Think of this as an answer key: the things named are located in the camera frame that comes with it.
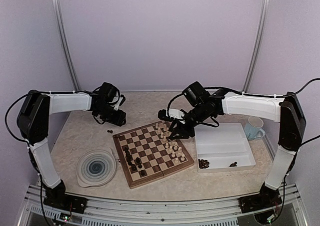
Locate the white chess pieces row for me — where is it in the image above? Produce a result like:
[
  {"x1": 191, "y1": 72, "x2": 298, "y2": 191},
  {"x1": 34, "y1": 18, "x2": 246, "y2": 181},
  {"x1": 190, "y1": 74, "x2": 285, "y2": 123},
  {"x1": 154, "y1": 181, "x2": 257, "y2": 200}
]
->
[{"x1": 149, "y1": 121, "x2": 187, "y2": 168}]

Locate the light blue mug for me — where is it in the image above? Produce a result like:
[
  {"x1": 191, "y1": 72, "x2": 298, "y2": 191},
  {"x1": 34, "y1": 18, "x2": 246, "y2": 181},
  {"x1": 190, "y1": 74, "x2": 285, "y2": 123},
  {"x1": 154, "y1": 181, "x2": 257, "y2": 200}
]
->
[{"x1": 244, "y1": 116, "x2": 266, "y2": 141}]

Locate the dark chess piece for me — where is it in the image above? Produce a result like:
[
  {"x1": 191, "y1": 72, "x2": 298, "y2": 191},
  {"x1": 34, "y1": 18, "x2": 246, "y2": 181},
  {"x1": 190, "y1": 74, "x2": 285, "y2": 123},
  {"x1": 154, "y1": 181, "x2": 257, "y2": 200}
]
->
[{"x1": 124, "y1": 147, "x2": 130, "y2": 155}]

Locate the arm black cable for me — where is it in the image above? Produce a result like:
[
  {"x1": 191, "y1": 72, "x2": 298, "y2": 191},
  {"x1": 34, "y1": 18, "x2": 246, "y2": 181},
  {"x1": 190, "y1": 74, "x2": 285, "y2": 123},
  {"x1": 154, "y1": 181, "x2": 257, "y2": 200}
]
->
[
  {"x1": 166, "y1": 78, "x2": 320, "y2": 147},
  {"x1": 5, "y1": 90, "x2": 101, "y2": 142}
]

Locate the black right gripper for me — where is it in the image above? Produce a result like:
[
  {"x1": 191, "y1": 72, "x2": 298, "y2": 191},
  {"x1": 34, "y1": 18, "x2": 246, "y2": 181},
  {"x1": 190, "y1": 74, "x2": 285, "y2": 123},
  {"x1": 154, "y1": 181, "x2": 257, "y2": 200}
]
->
[{"x1": 168, "y1": 103, "x2": 211, "y2": 139}]

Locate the dark piece back rank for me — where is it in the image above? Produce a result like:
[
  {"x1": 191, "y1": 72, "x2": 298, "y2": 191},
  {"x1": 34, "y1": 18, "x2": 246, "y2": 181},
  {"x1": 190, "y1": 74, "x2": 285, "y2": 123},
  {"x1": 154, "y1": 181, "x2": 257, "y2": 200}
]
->
[{"x1": 131, "y1": 165, "x2": 137, "y2": 172}]

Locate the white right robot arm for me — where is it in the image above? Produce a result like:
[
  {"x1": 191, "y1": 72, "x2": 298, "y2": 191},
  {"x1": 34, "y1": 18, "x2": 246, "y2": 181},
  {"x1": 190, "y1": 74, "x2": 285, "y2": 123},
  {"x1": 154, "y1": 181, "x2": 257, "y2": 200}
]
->
[{"x1": 164, "y1": 81, "x2": 306, "y2": 208}]

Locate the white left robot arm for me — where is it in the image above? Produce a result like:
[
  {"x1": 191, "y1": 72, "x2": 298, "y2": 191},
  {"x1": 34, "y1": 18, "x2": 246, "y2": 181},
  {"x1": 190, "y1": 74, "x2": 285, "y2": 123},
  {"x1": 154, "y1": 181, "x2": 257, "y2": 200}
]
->
[{"x1": 17, "y1": 82, "x2": 126, "y2": 189}]

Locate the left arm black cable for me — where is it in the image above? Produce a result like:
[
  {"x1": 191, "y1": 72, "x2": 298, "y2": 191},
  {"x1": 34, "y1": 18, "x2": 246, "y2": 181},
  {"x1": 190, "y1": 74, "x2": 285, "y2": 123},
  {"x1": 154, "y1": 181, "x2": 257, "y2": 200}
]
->
[{"x1": 5, "y1": 90, "x2": 101, "y2": 142}]

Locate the left aluminium frame post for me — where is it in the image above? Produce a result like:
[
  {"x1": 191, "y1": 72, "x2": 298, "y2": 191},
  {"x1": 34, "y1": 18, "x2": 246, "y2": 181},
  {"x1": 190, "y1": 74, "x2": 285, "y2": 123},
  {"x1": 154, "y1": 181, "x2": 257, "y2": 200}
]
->
[{"x1": 52, "y1": 0, "x2": 81, "y2": 90}]

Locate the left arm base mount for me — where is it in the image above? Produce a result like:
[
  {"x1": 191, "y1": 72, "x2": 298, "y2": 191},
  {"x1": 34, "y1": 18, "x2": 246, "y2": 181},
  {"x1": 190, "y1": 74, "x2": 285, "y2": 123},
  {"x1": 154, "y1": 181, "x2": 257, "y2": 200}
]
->
[{"x1": 43, "y1": 180, "x2": 88, "y2": 214}]

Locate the wooden chess board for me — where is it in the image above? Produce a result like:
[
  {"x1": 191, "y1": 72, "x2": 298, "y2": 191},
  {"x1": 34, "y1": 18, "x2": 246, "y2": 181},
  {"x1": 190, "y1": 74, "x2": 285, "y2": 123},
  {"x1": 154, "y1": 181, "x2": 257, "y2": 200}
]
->
[{"x1": 112, "y1": 121, "x2": 195, "y2": 189}]

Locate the aluminium frame post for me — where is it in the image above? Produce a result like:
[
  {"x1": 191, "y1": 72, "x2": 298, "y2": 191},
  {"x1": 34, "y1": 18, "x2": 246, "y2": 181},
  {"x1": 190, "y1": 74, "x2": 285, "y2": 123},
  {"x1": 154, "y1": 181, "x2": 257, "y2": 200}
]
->
[
  {"x1": 242, "y1": 0, "x2": 270, "y2": 92},
  {"x1": 52, "y1": 0, "x2": 81, "y2": 90}
]

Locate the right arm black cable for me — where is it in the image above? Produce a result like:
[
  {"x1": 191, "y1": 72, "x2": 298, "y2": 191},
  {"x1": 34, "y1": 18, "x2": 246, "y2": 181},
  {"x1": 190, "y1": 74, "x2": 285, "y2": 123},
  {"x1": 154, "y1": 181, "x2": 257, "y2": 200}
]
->
[{"x1": 166, "y1": 78, "x2": 320, "y2": 147}]

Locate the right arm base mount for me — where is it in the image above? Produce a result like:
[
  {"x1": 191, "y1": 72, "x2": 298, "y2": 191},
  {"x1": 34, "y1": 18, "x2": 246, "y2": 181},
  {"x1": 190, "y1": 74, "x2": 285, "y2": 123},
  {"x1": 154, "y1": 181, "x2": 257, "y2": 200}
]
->
[{"x1": 238, "y1": 184, "x2": 285, "y2": 225}]

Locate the white plastic tray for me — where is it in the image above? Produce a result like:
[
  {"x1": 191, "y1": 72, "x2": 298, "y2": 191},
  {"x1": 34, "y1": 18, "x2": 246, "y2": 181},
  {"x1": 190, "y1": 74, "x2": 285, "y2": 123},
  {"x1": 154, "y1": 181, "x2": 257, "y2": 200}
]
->
[{"x1": 194, "y1": 123, "x2": 256, "y2": 173}]

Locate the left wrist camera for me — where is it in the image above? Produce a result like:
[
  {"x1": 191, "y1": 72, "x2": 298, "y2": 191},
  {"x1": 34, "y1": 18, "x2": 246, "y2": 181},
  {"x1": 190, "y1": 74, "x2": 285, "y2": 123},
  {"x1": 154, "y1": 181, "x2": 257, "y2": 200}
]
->
[{"x1": 111, "y1": 95, "x2": 126, "y2": 111}]

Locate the front aluminium rail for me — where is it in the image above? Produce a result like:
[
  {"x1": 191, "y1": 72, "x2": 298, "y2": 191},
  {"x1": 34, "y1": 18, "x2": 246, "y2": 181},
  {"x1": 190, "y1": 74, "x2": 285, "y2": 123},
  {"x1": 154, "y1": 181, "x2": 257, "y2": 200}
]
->
[{"x1": 15, "y1": 184, "x2": 309, "y2": 226}]

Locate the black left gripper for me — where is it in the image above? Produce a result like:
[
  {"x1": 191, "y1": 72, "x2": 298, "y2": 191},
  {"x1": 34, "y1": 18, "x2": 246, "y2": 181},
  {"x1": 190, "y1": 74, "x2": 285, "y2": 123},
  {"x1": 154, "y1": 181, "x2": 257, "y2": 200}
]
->
[{"x1": 95, "y1": 103, "x2": 126, "y2": 126}]

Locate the right aluminium frame post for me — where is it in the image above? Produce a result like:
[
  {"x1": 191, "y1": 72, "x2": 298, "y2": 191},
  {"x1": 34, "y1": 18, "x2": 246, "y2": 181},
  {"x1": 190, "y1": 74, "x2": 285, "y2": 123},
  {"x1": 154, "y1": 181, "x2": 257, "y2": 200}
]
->
[{"x1": 242, "y1": 0, "x2": 270, "y2": 92}]

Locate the collapsible silicone bowl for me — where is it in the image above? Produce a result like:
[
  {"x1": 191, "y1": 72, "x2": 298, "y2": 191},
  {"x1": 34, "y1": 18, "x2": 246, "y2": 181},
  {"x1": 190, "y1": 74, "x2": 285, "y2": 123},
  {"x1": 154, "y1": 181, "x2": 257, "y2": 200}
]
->
[{"x1": 75, "y1": 148, "x2": 117, "y2": 188}]

